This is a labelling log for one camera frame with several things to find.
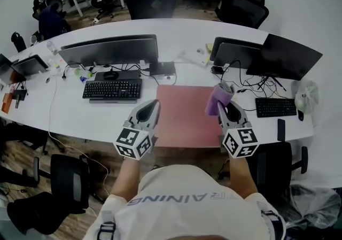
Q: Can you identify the person's white shirt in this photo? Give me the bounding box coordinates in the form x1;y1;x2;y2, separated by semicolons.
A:
85;164;288;240

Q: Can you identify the dark grey monitor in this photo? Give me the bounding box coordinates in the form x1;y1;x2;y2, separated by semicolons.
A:
209;36;265;61
213;42;264;71

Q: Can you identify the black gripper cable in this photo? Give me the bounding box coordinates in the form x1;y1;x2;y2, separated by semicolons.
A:
215;158;231;181

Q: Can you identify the black flask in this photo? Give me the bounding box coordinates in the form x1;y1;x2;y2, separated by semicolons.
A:
11;32;27;53

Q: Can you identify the white flat box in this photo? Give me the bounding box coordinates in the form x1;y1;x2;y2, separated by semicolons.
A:
177;48;211;68

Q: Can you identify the black docking box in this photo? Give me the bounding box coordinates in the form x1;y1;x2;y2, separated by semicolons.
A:
149;61;177;76

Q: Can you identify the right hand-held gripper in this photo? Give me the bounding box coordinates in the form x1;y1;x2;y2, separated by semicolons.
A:
216;99;260;160

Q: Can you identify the tangle of black cables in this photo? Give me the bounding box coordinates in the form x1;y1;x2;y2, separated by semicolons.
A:
236;74;288;95

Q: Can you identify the black full-size keyboard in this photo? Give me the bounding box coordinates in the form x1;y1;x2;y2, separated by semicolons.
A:
82;78;143;105

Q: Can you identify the grey shoulder strap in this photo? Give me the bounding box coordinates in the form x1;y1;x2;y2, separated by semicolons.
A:
96;211;117;240
259;203;288;240

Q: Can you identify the dark office chair with jacket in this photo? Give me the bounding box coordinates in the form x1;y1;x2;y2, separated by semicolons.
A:
38;3;72;41

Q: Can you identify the black rectangular mat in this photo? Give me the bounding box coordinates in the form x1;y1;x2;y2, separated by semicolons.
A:
94;69;142;81

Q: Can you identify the small black gadget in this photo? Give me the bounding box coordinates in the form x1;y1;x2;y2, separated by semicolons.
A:
12;88;29;109

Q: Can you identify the black slim keyboard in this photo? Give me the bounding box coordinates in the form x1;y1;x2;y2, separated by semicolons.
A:
255;97;298;119

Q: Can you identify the small green bottle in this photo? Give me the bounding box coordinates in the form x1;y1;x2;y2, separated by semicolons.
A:
74;67;94;79

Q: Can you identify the plastic-covered black office chair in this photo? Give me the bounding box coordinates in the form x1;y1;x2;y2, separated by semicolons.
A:
248;141;342;231

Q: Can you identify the person's left forearm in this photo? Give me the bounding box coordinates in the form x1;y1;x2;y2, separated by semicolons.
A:
108;157;141;202

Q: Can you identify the black smartphone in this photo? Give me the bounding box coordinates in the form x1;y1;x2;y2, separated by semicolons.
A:
277;118;286;142

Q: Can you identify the white cable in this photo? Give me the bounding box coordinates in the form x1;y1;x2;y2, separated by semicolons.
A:
47;81;110;189

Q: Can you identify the clear plastic bottle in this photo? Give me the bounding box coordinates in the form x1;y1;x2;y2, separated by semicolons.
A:
46;40;59;56

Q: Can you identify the clear plastic bag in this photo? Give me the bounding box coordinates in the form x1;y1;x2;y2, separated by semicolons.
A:
290;78;320;115

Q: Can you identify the orange box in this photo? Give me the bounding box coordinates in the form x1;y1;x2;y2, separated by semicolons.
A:
1;92;14;114

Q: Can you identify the person's right forearm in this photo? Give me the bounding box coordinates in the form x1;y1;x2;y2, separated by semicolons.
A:
229;156;259;199

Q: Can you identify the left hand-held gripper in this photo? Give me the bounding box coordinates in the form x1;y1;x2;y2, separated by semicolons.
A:
112;98;162;161

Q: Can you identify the grey laptop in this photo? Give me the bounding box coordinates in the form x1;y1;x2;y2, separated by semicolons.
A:
10;54;49;77
0;53;27;87

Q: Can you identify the wide black curved monitor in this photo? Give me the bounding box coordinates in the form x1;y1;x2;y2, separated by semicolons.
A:
60;34;158;49
58;37;159;66

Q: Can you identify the purple cloth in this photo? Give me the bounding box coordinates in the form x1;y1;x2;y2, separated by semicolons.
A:
205;81;236;117

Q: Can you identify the pink desk mat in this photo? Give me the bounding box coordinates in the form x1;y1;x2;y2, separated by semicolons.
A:
154;84;224;149

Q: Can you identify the large black flat monitor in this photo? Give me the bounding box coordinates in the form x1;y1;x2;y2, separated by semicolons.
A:
245;33;324;81

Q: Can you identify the black bag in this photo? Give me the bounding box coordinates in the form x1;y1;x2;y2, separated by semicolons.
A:
6;192;88;236

